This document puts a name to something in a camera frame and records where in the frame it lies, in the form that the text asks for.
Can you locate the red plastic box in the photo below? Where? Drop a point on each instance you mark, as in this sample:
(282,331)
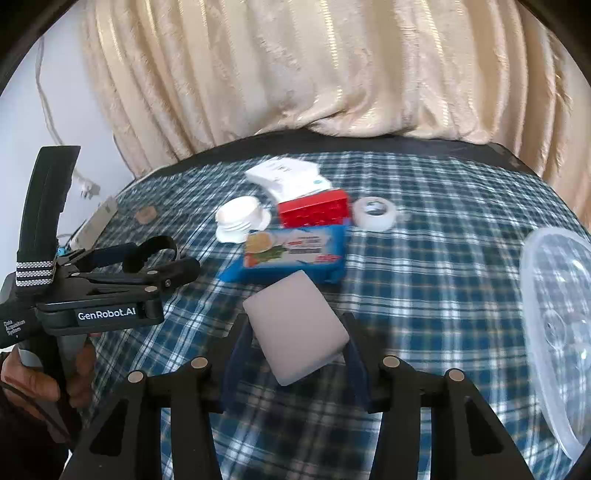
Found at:
(314,210)

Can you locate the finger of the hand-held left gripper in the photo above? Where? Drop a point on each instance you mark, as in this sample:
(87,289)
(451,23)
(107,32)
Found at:
(175,272)
(115,251)

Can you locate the white tape roll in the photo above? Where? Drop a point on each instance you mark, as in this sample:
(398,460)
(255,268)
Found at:
(375,212)

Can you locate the clear plastic bowl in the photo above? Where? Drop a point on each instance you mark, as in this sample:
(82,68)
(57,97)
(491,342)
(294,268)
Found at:
(554,300)

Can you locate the white paper box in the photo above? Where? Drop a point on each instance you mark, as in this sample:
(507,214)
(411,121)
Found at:
(286,177)

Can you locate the small tan round object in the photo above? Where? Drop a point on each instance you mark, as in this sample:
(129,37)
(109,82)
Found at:
(146,215)

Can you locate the beige curtain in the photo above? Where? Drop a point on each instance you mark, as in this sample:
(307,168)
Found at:
(277,69)

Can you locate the person's left hand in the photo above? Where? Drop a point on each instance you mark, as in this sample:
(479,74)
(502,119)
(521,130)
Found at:
(27,383)

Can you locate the white plug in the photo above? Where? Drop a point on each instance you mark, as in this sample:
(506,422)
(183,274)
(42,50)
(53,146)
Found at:
(88,187)

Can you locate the blue wet wipes packet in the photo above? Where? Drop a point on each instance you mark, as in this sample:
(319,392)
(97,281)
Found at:
(295,249)

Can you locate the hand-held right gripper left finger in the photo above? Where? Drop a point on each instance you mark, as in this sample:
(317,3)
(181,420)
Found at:
(234,355)

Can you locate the blue plaid tablecloth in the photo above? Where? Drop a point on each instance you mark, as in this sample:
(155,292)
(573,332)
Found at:
(415,286)

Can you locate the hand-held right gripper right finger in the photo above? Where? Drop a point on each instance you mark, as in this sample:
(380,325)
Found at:
(356,369)

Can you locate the white sponge block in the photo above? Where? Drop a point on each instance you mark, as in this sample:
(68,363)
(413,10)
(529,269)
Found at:
(295,327)

